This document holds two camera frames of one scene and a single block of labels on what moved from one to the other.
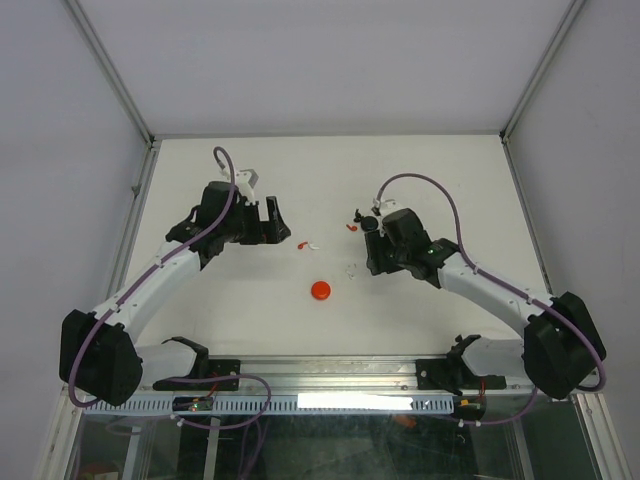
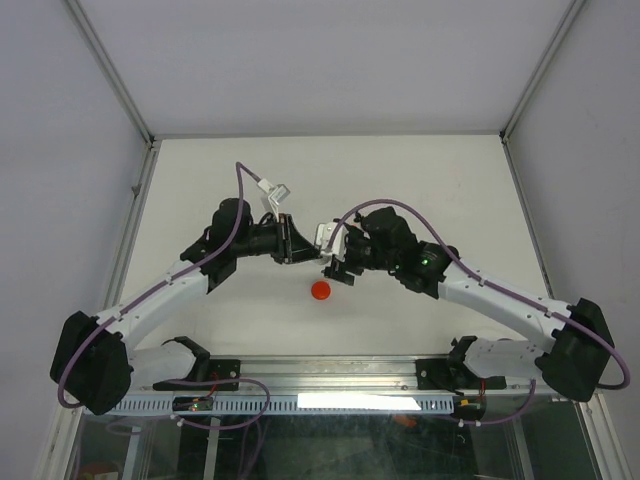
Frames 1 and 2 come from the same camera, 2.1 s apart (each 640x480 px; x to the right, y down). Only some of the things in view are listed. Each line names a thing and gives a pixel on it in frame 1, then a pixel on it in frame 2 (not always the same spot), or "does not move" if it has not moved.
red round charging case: [320, 290] does not move
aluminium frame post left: [98, 47] does not move
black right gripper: [375, 260] → [342, 276]
